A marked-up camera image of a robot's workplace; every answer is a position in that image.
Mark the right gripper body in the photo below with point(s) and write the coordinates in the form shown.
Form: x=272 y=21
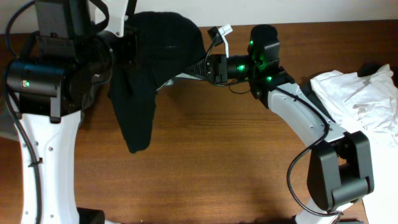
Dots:
x=222 y=66

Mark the dark green garment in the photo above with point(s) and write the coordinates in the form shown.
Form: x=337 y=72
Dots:
x=317 y=99

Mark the black shorts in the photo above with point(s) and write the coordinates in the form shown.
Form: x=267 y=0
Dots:
x=166 y=44

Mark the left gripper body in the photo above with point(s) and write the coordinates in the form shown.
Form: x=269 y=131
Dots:
x=124 y=49

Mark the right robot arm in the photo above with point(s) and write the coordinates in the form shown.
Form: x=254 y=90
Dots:
x=340 y=170

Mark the white crumpled shirt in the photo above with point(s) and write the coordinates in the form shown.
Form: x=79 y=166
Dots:
x=381 y=205

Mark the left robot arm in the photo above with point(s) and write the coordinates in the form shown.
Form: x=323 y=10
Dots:
x=47 y=87

